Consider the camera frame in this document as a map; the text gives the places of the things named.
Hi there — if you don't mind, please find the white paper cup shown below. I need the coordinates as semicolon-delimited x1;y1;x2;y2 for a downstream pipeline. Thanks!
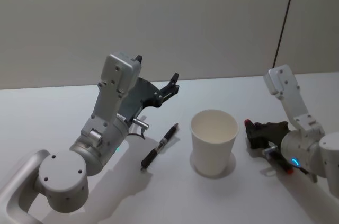
189;109;240;177

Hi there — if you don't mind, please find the dark pen with red ends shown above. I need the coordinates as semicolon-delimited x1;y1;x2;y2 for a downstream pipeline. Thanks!
244;119;295;174

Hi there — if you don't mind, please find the black pen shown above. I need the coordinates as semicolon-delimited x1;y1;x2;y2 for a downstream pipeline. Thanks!
140;122;180;172

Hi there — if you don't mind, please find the thin dark hanging cable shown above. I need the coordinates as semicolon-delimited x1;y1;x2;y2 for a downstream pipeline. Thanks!
272;0;298;70

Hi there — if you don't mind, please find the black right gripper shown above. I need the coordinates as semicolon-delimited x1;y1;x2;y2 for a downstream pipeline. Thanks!
244;121;290;150

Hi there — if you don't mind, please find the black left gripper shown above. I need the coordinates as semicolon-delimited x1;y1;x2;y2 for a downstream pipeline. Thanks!
118;55;180;124

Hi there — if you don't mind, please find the thin dark cable silver plug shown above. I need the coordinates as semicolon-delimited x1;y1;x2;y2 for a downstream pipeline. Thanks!
127;118;149;139

